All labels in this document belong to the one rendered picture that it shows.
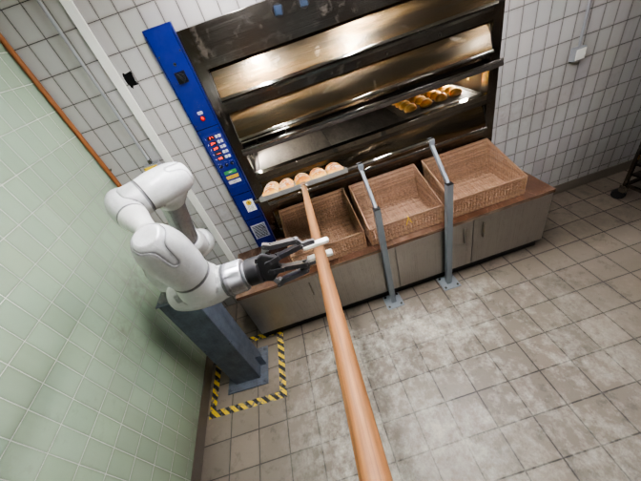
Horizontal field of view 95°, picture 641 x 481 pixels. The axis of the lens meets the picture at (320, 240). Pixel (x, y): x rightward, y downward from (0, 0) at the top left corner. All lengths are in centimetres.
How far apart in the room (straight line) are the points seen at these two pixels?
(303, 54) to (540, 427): 250
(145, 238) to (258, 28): 161
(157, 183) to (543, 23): 255
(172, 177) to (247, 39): 109
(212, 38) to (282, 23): 41
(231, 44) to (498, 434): 265
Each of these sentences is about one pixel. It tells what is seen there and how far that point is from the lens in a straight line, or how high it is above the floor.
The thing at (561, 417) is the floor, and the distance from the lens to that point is 227.
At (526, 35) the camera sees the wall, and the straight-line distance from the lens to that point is 276.
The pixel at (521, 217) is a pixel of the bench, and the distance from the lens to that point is 266.
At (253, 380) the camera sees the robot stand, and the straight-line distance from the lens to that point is 252.
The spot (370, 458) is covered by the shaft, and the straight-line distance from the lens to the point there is 34.
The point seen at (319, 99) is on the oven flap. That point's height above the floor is 153.
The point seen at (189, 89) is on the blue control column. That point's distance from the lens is 212.
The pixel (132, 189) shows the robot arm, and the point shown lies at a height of 170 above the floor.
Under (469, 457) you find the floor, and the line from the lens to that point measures 211.
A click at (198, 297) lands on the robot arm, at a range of 80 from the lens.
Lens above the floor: 204
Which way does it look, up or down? 38 degrees down
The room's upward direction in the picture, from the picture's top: 20 degrees counter-clockwise
